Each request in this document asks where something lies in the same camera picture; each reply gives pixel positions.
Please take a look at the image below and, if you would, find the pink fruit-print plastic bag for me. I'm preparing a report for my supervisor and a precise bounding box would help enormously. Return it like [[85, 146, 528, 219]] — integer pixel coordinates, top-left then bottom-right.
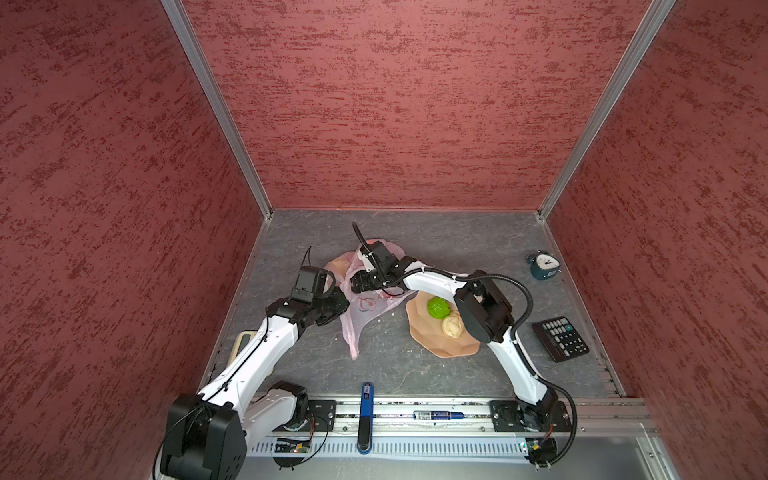
[[325, 251, 413, 360]]

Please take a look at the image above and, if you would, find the fake green round fruit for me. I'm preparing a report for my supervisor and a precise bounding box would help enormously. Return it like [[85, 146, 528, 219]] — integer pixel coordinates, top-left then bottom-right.
[[426, 297, 452, 320]]

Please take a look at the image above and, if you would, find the pink scalloped plastic bowl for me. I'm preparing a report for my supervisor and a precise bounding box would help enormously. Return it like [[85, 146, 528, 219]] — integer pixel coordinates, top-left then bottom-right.
[[406, 292, 480, 359]]

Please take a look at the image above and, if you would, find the fake pale yellow fruit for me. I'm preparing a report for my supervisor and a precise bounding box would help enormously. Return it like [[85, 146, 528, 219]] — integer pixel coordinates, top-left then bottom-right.
[[441, 311, 464, 339]]

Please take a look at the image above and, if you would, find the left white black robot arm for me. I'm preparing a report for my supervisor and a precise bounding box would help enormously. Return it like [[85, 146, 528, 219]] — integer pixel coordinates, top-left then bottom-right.
[[152, 287, 349, 479]]

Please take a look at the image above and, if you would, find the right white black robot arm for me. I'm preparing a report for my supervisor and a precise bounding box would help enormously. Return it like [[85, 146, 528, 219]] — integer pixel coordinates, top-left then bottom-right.
[[351, 257, 578, 434]]

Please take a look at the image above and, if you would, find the yellow calculator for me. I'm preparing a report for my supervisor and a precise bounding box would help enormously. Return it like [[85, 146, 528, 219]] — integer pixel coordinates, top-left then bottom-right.
[[231, 331, 257, 360]]

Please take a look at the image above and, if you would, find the blue black handheld tool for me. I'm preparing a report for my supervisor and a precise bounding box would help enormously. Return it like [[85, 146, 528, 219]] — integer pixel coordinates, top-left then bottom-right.
[[356, 382, 374, 455]]

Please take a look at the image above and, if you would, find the blue marker pen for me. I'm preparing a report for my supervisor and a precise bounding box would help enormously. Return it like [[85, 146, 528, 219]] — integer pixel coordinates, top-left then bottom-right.
[[413, 410, 465, 421]]

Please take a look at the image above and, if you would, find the left small circuit board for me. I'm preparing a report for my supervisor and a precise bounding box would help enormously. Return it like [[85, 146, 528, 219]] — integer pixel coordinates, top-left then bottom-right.
[[274, 438, 312, 455]]

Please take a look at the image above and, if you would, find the small circuit board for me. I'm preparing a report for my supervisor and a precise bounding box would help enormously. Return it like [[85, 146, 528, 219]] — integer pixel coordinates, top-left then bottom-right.
[[274, 438, 312, 455], [526, 438, 558, 467]]

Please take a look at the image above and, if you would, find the small teal alarm clock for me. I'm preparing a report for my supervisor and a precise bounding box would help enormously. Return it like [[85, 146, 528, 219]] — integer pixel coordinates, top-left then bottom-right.
[[526, 251, 561, 281]]

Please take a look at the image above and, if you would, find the black calculator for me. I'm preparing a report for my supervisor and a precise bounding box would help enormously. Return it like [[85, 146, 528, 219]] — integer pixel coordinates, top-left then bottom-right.
[[532, 316, 590, 363]]

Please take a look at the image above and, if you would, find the right small circuit board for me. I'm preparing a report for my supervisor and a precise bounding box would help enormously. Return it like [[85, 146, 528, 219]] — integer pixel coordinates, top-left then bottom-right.
[[526, 438, 558, 467]]

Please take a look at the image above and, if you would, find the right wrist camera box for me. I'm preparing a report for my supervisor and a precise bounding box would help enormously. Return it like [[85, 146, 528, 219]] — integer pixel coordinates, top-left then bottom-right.
[[358, 241, 398, 273]]

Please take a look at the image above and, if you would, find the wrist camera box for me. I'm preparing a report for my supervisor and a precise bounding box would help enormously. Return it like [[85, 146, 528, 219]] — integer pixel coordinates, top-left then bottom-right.
[[358, 241, 398, 273], [291, 266, 336, 304]]

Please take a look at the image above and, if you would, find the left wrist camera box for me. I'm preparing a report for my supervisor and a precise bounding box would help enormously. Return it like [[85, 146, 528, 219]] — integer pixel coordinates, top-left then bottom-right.
[[291, 266, 336, 304]]

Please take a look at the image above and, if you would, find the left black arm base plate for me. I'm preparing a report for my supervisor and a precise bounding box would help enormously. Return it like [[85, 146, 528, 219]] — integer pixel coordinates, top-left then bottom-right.
[[272, 399, 339, 434]]

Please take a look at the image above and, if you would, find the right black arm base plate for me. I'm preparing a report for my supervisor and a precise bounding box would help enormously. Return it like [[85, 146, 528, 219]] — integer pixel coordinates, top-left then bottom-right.
[[489, 400, 572, 434]]

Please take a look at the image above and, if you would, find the aluminium front rail frame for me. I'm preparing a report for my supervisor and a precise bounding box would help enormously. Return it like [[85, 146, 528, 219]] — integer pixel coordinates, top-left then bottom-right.
[[244, 394, 677, 479]]

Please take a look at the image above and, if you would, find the left aluminium corner post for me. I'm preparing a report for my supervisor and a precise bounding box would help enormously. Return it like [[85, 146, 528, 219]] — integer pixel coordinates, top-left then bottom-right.
[[161, 0, 273, 221]]

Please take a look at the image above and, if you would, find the aluminium corner post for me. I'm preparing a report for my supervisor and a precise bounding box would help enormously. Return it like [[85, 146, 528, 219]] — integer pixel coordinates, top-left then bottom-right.
[[538, 0, 676, 223], [161, 0, 273, 221]]

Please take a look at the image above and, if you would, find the right aluminium corner post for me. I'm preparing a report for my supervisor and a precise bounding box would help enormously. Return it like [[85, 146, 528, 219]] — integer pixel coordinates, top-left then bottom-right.
[[538, 0, 676, 223]]

